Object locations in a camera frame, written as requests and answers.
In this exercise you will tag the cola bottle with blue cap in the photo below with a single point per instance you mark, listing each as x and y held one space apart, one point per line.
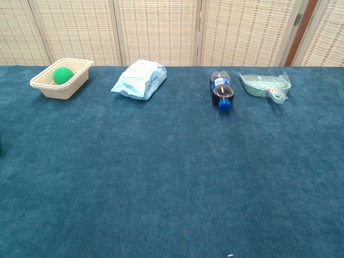
221 92

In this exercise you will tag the blue table cloth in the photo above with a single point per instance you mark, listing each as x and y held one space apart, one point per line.
172 174

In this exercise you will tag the light blue wet wipes pack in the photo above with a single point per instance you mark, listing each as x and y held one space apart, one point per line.
139 80

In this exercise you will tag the mint green dustpan in bag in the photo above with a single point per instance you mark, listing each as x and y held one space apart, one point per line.
258 86

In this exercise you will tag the woven folding screen panel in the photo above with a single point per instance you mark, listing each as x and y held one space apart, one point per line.
78 29
247 29
16 32
158 29
326 40

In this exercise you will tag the beige plastic food container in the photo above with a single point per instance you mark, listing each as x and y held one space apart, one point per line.
68 90

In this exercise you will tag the green foam ball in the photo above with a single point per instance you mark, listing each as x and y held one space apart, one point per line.
63 75

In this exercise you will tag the metal screen hinge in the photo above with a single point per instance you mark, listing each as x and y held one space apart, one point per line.
297 20

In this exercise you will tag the brown wooden post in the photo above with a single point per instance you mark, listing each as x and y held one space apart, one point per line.
299 37

